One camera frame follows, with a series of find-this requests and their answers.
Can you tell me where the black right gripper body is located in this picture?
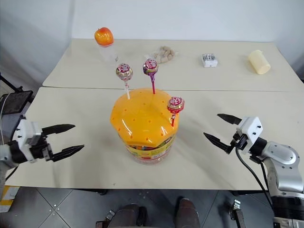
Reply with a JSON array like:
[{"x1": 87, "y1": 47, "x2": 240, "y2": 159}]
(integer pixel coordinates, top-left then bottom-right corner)
[{"x1": 231, "y1": 132, "x2": 248, "y2": 150}]

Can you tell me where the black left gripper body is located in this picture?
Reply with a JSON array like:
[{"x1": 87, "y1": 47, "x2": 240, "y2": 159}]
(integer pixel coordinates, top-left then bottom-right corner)
[{"x1": 26, "y1": 133, "x2": 53, "y2": 162}]

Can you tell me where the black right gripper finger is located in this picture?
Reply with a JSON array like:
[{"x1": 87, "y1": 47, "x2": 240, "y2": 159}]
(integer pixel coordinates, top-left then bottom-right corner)
[
  {"x1": 203, "y1": 132, "x2": 235, "y2": 154},
  {"x1": 217, "y1": 114, "x2": 242, "y2": 125}
]

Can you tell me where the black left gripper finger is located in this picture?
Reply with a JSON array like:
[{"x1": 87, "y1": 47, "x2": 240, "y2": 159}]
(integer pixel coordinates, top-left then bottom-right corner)
[
  {"x1": 48, "y1": 144, "x2": 85, "y2": 163},
  {"x1": 42, "y1": 123, "x2": 76, "y2": 141}
]

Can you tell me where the lollipop with red wrapper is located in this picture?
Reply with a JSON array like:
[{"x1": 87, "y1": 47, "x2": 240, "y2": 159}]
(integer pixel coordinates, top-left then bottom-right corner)
[{"x1": 167, "y1": 96, "x2": 186, "y2": 127}]

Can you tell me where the lollipop jar with yellow lid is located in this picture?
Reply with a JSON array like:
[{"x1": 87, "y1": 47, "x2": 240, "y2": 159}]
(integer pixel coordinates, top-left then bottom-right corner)
[{"x1": 109, "y1": 88, "x2": 181, "y2": 165}]

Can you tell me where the lollipop with white stick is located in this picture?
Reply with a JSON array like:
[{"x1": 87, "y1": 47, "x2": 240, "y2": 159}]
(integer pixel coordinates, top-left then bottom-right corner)
[{"x1": 115, "y1": 62, "x2": 133, "y2": 100}]

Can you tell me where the lollipop with purple wrapper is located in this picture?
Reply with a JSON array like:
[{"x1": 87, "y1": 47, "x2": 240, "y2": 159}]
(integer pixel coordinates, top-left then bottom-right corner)
[{"x1": 142, "y1": 58, "x2": 159, "y2": 95}]

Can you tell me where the black stand with tray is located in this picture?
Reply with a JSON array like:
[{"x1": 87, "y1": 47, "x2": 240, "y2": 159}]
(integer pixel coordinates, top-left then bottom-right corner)
[{"x1": 0, "y1": 71, "x2": 34, "y2": 116}]

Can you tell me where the small white box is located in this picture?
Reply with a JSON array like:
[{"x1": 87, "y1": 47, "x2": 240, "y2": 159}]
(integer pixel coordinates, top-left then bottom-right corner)
[{"x1": 201, "y1": 53, "x2": 219, "y2": 68}]

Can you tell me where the pale yellow cup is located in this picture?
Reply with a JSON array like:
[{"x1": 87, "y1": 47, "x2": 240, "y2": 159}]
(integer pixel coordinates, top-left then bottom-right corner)
[{"x1": 247, "y1": 49, "x2": 272, "y2": 76}]

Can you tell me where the dark rounded shape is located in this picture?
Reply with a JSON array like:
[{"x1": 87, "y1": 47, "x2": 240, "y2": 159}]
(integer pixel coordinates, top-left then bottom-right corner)
[{"x1": 175, "y1": 197, "x2": 201, "y2": 228}]

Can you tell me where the clear bag of snacks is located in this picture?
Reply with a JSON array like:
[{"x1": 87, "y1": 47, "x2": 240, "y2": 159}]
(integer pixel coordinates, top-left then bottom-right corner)
[{"x1": 144, "y1": 45, "x2": 179, "y2": 65}]

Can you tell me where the orange red apple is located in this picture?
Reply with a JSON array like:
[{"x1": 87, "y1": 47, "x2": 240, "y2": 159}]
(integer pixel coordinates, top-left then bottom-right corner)
[{"x1": 94, "y1": 27, "x2": 114, "y2": 46}]

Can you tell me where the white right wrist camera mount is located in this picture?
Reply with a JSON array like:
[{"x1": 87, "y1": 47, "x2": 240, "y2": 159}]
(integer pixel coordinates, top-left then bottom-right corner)
[{"x1": 236, "y1": 116, "x2": 263, "y2": 153}]

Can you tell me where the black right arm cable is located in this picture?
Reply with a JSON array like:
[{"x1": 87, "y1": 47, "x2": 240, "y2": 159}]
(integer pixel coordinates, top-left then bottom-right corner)
[{"x1": 234, "y1": 149, "x2": 274, "y2": 208}]

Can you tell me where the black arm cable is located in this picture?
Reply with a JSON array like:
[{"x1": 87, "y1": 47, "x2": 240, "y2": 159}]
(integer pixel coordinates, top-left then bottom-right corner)
[
  {"x1": 4, "y1": 165, "x2": 19, "y2": 181},
  {"x1": 234, "y1": 149, "x2": 274, "y2": 208}
]

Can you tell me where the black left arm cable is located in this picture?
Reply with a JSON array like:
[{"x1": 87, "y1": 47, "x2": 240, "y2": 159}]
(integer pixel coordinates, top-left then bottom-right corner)
[{"x1": 4, "y1": 165, "x2": 19, "y2": 181}]

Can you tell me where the thin white cable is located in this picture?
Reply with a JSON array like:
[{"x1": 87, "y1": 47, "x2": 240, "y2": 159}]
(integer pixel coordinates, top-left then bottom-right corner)
[{"x1": 0, "y1": 93, "x2": 12, "y2": 143}]

